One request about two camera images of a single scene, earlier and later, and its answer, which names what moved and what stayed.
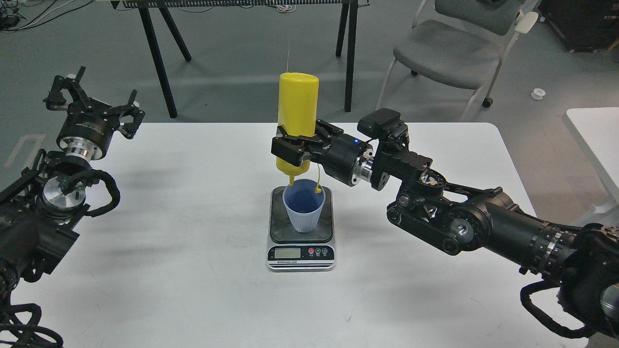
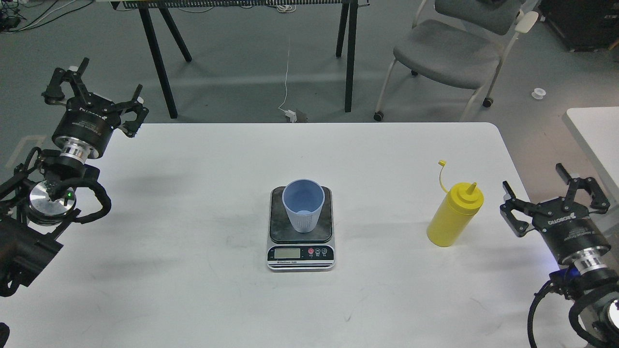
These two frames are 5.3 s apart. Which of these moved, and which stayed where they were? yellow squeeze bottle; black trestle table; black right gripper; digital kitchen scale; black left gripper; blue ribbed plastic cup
Moved: black right gripper; yellow squeeze bottle
Stayed: black trestle table; blue ribbed plastic cup; digital kitchen scale; black left gripper
